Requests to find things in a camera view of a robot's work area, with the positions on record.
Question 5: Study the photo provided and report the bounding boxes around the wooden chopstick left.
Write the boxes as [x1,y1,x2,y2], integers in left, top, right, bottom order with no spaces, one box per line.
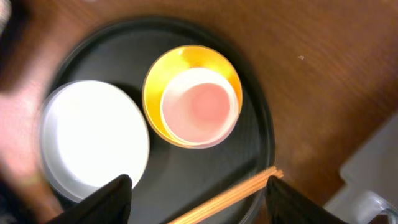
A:
[167,166,279,224]

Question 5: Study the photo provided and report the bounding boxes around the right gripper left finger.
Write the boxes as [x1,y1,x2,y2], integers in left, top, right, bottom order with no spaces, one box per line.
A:
[47,174,132,224]

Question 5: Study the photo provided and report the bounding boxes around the wooden chopstick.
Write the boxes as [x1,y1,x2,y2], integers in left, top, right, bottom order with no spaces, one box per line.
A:
[167,166,279,224]
[174,169,284,224]

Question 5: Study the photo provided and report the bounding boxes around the pink cup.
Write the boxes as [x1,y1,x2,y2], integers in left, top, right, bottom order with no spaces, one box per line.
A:
[160,68,240,149]

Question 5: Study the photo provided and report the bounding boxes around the round black serving tray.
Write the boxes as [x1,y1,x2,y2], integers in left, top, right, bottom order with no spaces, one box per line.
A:
[49,16,275,223]

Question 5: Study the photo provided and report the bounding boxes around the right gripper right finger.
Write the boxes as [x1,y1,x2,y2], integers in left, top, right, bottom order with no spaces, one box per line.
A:
[266,176,346,224]

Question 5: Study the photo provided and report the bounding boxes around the grey plastic dishwasher rack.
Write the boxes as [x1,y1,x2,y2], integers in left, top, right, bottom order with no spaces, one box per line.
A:
[324,115,397,223]

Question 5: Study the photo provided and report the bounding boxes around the wooden chopstick right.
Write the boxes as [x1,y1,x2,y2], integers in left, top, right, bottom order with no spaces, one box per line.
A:
[174,169,284,224]

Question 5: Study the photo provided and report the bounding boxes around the grey round plate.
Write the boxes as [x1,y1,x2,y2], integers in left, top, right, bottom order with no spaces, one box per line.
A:
[39,80,150,202]

